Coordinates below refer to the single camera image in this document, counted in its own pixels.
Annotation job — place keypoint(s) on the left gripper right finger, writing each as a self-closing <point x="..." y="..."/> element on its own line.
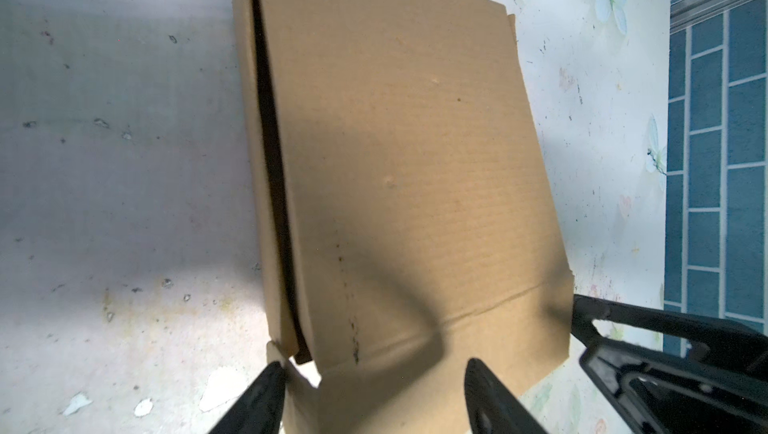
<point x="491" y="407"/>

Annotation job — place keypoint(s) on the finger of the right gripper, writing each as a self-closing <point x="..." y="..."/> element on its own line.
<point x="654" y="392"/>
<point x="721" y="343"/>

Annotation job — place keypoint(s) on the brown cardboard box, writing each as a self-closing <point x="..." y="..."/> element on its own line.
<point x="405" y="218"/>

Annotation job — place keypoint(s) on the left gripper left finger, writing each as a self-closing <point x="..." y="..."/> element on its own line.
<point x="259" y="409"/>

